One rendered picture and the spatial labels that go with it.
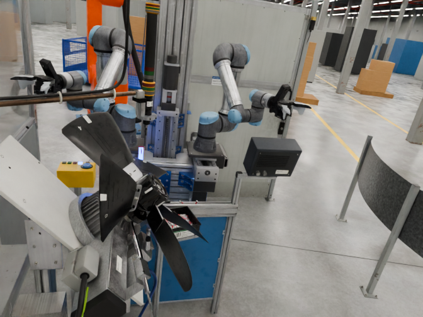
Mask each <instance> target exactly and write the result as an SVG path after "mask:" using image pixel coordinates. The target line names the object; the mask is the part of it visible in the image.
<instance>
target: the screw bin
mask: <svg viewBox="0 0 423 317"><path fill-rule="evenodd" d="M171 210H172V211H174V212H175V213H177V214H186V215H187V216H188V218H189V220H190V221H191V222H192V223H193V224H192V226H193V227H194V228H195V229H196V230H197V231H199V229H200V225H201V223H200V222H199V221H198V219H197V218H196V216H195V215H194V214H193V212H192V211H191V210H190V209H189V207H188V206H183V207H179V208H172V209H171ZM172 230H173V232H174V234H175V236H176V238H177V239H180V238H186V237H189V236H195V234H194V233H192V232H190V231H188V230H186V229H184V228H182V227H179V228H173V229H172Z"/></svg>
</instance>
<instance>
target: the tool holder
mask: <svg viewBox="0 0 423 317"><path fill-rule="evenodd" d="M132 91H135V92H136V95H134V96H132V101H135V102H136V113H135V114H136V115H137V118H138V119H140V120H146V121H152V120H156V119H157V115H156V114H155V113H152V115H150V116H146V115H145V103H146V102H147V98H145V91H137V90H132Z"/></svg>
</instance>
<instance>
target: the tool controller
mask: <svg viewBox="0 0 423 317"><path fill-rule="evenodd" d="M301 153H302V149H301V148H300V146H299V144H298V143H297V141H296V140H295V139H292V138H267V137H254V136H252V137H251V140H250V143H249V146H248V149H247V152H246V155H245V159H244V162H243V164H244V167H245V170H246V172H247V175H248V176H274V177H290V176H291V175H292V173H293V170H294V168H295V166H296V163H297V162H298V159H299V158H300V155H301Z"/></svg>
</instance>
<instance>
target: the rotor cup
mask: <svg viewBox="0 0 423 317"><path fill-rule="evenodd" d="M136 183H137V185H142V190H141V192H140V196H139V199H138V203H137V207H136V208H135V210H134V211H130V212H129V213H128V215H129V217H131V219H133V220H134V221H136V222H137V223H142V222H144V221H145V220H146V217H147V213H146V211H148V212H150V211H151V209H152V208H153V206H154V205H156V206H158V205H159V204H160V203H162V202H164V201H165V202H164V203H166V202H167V201H168V200H169V195H168V193H167V190H166V188H165V187H164V185H163V183H162V182H161V181H160V180H159V179H158V177H157V176H155V175H154V174H152V173H149V174H147V175H146V176H145V177H143V178H142V179H140V180H139V181H137V182H136ZM157 184H158V185H159V186H160V187H161V189H159V188H158V187H157ZM151 187H152V190H150V191H149V192H147V193H145V191H147V190H148V189H150V188H151ZM164 203H162V204H161V205H163V204H164ZM161 205H160V206H161ZM158 207H159V206H158Z"/></svg>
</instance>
